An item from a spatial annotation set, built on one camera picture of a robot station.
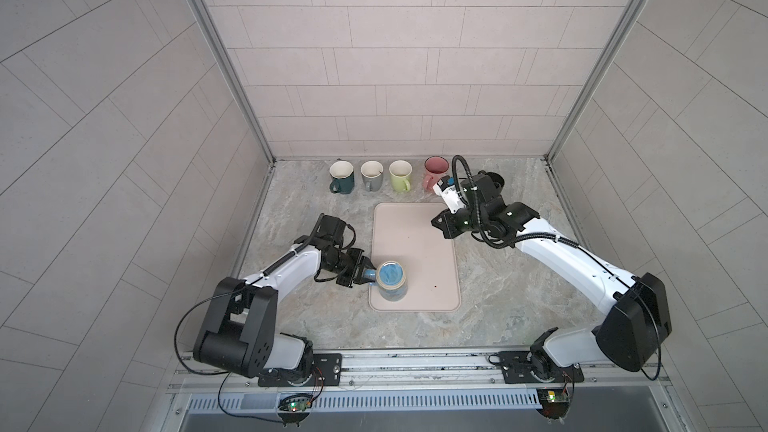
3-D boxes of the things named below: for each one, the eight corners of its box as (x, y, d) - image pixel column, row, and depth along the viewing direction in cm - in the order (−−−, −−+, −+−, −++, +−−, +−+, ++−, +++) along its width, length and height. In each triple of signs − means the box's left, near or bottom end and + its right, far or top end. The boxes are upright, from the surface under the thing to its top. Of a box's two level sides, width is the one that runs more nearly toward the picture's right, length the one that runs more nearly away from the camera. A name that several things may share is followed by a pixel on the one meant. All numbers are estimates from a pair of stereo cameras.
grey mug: (361, 198, 107) (359, 180, 99) (363, 178, 113) (361, 160, 105) (382, 198, 107) (381, 180, 99) (383, 178, 113) (382, 160, 105)
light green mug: (389, 200, 106) (389, 183, 99) (390, 177, 113) (389, 160, 106) (411, 200, 106) (413, 183, 99) (411, 177, 113) (412, 160, 106)
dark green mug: (332, 199, 105) (327, 182, 98) (335, 178, 111) (331, 160, 104) (354, 200, 105) (351, 182, 98) (357, 178, 111) (354, 160, 104)
